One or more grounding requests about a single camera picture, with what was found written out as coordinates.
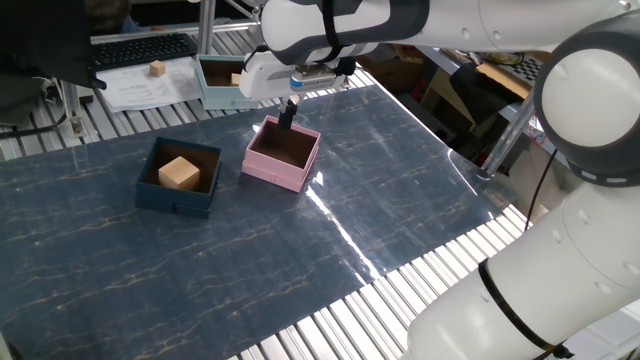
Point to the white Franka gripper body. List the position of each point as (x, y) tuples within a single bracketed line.
[(262, 77)]

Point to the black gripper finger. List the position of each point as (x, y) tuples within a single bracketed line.
[(286, 118), (295, 101)]

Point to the large wooden cube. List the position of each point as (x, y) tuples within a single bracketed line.
[(179, 173)]

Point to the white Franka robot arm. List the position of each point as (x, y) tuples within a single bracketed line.
[(575, 280)]

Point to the light blue open box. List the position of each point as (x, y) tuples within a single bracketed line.
[(220, 97)]

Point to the pink open box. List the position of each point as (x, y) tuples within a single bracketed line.
[(272, 172)]

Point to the dark blue open box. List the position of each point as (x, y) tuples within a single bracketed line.
[(175, 202)]

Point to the small wooden block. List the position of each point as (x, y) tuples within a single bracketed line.
[(235, 79)]

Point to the small wooden cube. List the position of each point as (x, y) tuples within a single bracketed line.
[(157, 68)]

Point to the white paper sheets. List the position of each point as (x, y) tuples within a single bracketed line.
[(145, 90)]

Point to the black keyboard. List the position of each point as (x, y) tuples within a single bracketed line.
[(142, 50)]

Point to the blue marble pattern mat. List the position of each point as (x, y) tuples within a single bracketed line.
[(200, 280)]

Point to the black monitor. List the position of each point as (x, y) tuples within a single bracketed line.
[(45, 40)]

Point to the checkerboard calibration sheet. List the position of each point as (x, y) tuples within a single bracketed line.
[(529, 69)]

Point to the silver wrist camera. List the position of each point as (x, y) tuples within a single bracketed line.
[(312, 80)]

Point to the aluminium frame post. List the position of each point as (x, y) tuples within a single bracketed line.
[(206, 27)]

